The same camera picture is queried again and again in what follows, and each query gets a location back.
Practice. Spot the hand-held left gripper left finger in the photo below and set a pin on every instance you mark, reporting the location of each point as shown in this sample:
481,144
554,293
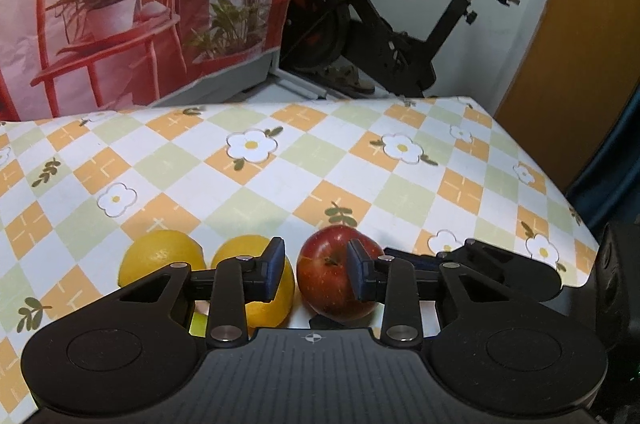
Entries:
274,269

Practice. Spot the yellow lemon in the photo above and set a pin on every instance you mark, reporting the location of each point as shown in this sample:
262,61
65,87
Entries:
287,294
160,254

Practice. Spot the dark blue cloth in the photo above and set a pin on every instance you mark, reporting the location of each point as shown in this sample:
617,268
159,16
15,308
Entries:
615,164

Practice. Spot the black exercise bike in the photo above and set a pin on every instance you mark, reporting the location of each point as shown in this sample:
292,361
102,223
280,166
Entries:
370,34

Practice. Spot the brown shoe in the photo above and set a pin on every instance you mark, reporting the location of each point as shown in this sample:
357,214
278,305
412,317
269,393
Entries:
347,79

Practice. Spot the floral checkered tablecloth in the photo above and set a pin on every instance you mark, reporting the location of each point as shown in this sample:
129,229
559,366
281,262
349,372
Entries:
250,194

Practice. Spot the orange wooden door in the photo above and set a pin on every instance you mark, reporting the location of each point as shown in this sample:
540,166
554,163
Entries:
575,29

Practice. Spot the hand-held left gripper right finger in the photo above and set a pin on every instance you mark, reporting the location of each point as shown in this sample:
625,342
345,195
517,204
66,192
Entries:
359,271

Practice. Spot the wall poster with chair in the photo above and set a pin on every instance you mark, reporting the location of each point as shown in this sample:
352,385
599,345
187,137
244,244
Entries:
125,4

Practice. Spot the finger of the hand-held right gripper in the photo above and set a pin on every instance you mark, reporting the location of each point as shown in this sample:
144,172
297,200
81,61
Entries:
425,260
325,322

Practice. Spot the red apple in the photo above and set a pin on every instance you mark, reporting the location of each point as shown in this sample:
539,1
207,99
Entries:
325,274

